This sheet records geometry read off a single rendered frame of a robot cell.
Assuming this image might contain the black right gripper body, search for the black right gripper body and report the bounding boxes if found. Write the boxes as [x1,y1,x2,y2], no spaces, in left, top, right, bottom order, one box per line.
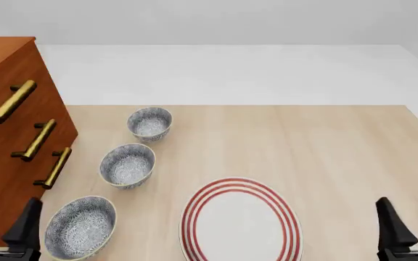
[377,246,418,261]

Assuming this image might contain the small brass drawer handle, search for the small brass drawer handle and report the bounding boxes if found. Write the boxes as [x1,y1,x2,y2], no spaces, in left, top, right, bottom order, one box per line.
[33,146,73,191]

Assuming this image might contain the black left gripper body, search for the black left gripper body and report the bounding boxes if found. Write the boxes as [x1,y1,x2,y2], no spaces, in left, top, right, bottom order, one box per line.
[0,246,42,261]

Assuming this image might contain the white plate with red rings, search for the white plate with red rings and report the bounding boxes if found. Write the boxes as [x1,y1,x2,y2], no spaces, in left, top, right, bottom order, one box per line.
[179,176,303,261]

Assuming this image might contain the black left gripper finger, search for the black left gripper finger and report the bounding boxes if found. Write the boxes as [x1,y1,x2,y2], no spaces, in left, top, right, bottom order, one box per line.
[1,196,44,250]

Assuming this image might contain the large brass drawer handle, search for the large brass drawer handle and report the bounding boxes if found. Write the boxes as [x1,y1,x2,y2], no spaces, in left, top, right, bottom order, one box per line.
[0,79,38,125]

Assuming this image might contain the patterned grey bowl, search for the patterned grey bowl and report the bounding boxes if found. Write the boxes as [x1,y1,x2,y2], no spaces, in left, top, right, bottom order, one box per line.
[44,195,118,261]
[126,107,173,144]
[99,143,157,191]

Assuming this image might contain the medium brass drawer handle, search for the medium brass drawer handle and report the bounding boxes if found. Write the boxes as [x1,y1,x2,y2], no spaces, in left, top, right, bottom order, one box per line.
[11,118,57,163]

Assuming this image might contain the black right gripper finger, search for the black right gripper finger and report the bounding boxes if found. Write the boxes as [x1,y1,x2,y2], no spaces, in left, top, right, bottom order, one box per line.
[375,196,418,250]

